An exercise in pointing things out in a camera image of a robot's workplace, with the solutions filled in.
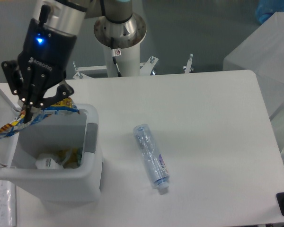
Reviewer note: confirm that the paper sheet in sleeve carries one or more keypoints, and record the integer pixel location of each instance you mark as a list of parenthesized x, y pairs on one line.
[(8, 217)]

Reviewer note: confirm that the clear plastic water bottle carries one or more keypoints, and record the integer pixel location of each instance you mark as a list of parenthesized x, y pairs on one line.
[(152, 158)]

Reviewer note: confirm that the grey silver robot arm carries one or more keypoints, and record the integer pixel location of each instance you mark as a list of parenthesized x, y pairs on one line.
[(116, 26)]

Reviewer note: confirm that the blue water jug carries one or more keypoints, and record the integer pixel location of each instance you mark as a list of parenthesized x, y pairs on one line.
[(266, 8)]

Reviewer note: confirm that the white trash can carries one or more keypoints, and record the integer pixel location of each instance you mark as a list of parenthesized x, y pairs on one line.
[(73, 139)]

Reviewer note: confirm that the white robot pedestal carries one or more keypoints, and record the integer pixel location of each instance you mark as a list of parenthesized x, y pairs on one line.
[(128, 62)]

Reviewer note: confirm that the white crumpled trash in bin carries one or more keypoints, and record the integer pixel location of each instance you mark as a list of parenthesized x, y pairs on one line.
[(48, 161)]

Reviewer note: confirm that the blue cartoon snack bag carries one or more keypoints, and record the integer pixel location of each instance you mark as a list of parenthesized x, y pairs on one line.
[(61, 108)]

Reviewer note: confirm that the white trash can lid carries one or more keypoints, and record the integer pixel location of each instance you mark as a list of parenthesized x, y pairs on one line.
[(8, 111)]

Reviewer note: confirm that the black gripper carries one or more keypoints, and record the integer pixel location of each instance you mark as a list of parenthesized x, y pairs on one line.
[(38, 76)]

